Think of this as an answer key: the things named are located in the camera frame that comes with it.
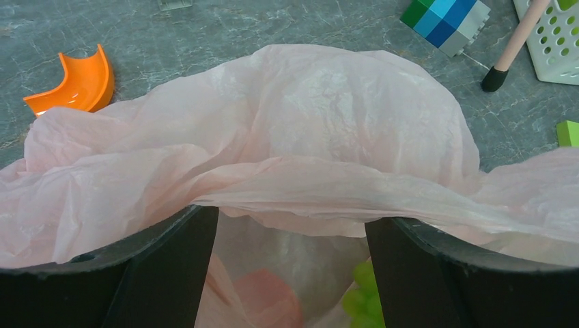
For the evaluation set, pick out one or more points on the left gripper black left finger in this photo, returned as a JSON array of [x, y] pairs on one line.
[[162, 282]]

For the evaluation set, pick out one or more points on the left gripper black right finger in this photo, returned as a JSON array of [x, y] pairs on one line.
[[428, 278]]

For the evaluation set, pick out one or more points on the green fake fruit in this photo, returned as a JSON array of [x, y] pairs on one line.
[[362, 303]]

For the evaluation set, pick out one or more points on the pink plastic bag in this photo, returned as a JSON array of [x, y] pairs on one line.
[[303, 139]]

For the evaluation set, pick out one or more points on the long light green brick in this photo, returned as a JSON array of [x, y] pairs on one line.
[[567, 133]]

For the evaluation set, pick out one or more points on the pink music stand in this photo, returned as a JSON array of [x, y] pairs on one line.
[[497, 74]]

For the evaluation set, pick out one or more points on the orange curved toy piece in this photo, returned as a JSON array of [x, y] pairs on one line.
[[88, 85]]

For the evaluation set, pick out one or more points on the green blue grey brick stack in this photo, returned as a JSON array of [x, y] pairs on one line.
[[449, 25]]

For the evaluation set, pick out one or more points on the white plastic basket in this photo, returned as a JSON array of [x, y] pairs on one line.
[[553, 43]]

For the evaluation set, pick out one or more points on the grey toy bar piece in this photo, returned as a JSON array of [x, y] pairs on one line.
[[166, 5]]

